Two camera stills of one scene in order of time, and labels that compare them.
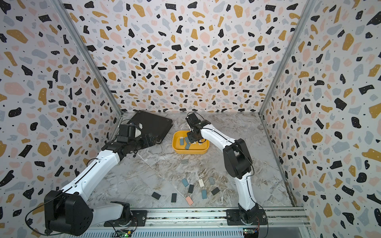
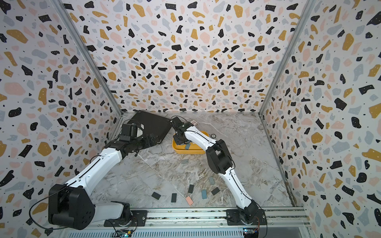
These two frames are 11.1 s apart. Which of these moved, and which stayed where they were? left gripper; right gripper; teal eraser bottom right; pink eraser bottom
Moved: right gripper
Stayed: pink eraser bottom; left gripper; teal eraser bottom right
